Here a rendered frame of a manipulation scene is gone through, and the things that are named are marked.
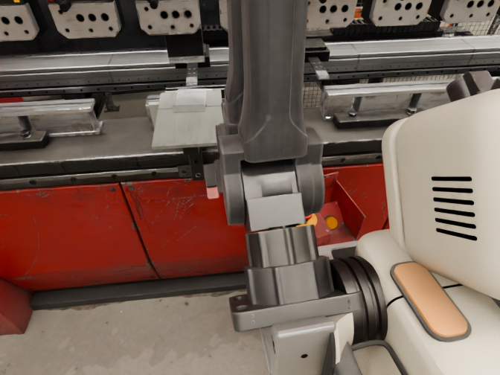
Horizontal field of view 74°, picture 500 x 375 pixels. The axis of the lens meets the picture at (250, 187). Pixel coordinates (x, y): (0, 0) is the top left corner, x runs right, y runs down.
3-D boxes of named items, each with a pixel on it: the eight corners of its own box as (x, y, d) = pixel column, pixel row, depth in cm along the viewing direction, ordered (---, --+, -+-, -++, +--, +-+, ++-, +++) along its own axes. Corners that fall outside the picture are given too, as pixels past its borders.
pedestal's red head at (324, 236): (293, 268, 95) (300, 229, 82) (272, 227, 106) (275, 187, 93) (353, 249, 100) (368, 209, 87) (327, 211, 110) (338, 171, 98)
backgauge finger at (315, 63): (305, 83, 106) (306, 68, 102) (289, 50, 124) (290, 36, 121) (341, 82, 107) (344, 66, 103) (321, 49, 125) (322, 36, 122)
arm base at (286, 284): (234, 333, 28) (368, 309, 29) (222, 236, 29) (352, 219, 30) (230, 311, 36) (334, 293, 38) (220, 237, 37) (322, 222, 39)
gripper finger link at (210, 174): (205, 178, 71) (203, 161, 62) (238, 174, 72) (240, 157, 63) (209, 208, 69) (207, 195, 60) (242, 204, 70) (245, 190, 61)
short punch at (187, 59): (169, 65, 94) (163, 30, 87) (170, 62, 95) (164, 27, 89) (204, 63, 95) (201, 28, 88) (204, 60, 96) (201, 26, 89)
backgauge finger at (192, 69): (172, 90, 103) (170, 75, 99) (176, 56, 121) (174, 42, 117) (211, 88, 104) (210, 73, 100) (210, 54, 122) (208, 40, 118)
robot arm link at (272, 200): (253, 248, 31) (309, 239, 32) (238, 143, 32) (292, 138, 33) (244, 246, 40) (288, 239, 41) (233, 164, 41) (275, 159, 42)
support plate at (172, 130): (152, 149, 81) (151, 146, 80) (161, 95, 99) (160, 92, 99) (225, 145, 82) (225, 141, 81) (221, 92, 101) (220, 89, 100)
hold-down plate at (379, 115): (337, 129, 107) (338, 121, 105) (332, 120, 111) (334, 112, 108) (425, 123, 109) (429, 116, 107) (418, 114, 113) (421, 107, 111)
